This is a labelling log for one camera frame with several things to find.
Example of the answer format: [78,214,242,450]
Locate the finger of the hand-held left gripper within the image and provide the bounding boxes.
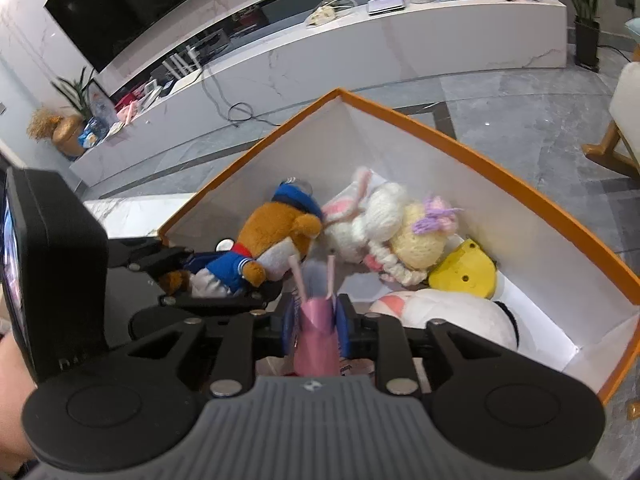
[159,281,283,313]
[107,238,199,282]

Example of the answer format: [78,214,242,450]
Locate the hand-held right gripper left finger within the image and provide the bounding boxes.
[127,292,303,399]

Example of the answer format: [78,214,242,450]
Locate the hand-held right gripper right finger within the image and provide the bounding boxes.
[335,292,516,396]

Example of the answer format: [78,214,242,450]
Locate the pink card binder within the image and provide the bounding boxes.
[287,252,342,379]

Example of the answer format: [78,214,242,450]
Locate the brown teddy bear blue outfit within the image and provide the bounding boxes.
[160,177,326,299]

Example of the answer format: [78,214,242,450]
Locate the crochet bunny-eared doll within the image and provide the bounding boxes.
[320,166,463,287]

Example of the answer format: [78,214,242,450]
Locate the yellow plastic toy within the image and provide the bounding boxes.
[427,237,497,302]

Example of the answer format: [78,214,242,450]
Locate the orange storage box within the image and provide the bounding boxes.
[157,87,640,409]

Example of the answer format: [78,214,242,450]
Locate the person's left forearm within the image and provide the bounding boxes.
[0,334,40,470]

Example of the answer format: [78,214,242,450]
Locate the white plush toy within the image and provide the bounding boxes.
[369,287,522,354]

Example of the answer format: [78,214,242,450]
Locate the golden vase with dried grass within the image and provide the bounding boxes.
[27,106,89,159]

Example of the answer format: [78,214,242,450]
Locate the blue snack bag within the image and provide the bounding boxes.
[81,116,109,149]

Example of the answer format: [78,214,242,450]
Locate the pink packages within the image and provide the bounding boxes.
[114,91,167,122]

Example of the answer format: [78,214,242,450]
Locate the green leafy plant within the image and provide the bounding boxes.
[50,66,99,122]

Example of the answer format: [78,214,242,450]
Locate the black television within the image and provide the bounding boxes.
[44,0,252,74]

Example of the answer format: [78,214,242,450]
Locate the white marble TV cabinet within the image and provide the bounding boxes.
[67,0,569,194]

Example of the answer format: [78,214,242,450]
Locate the cream pouch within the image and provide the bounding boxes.
[305,2,347,28]

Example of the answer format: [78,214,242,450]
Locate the wooden armchair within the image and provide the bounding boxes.
[581,17,640,182]

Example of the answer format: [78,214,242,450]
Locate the potted plant black pot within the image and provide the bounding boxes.
[550,0,639,72]

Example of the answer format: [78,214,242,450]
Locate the black floor cable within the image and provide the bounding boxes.
[200,66,282,127]

